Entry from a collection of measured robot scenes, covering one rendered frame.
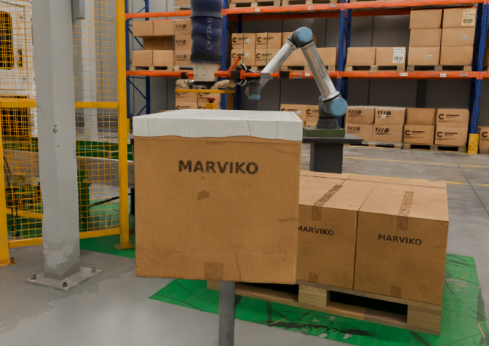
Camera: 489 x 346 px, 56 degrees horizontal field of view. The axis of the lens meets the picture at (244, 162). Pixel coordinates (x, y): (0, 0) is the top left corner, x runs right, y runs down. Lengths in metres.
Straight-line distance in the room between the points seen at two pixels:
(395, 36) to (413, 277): 9.54
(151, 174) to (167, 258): 0.21
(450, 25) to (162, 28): 6.47
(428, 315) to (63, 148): 2.04
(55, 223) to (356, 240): 1.62
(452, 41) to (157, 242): 9.37
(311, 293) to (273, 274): 1.29
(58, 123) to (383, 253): 1.81
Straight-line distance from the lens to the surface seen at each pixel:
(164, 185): 1.12
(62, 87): 2.70
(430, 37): 10.20
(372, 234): 2.27
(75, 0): 2.79
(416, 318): 2.39
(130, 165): 3.31
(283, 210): 1.10
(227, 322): 1.53
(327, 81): 3.63
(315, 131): 3.74
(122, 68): 3.19
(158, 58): 11.82
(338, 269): 2.36
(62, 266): 2.84
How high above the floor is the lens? 1.08
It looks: 8 degrees down
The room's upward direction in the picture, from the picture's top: 1 degrees clockwise
